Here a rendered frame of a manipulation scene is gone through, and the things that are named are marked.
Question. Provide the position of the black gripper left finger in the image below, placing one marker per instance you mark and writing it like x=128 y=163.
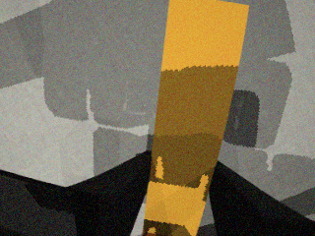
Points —
x=105 y=205

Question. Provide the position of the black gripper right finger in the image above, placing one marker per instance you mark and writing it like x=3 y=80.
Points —
x=242 y=209

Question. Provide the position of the orange-brown bar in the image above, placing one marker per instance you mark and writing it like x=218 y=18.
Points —
x=203 y=41

